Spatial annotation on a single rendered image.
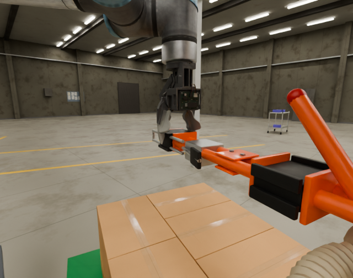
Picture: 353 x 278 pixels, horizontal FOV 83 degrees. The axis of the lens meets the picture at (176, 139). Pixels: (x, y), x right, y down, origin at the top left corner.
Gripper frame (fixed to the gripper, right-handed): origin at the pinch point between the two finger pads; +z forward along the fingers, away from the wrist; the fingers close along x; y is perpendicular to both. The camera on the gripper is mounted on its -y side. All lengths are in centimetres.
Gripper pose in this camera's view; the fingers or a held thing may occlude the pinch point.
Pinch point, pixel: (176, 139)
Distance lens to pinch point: 57.2
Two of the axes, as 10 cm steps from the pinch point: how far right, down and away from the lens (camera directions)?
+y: 4.5, 1.7, -8.8
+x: 8.9, -0.9, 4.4
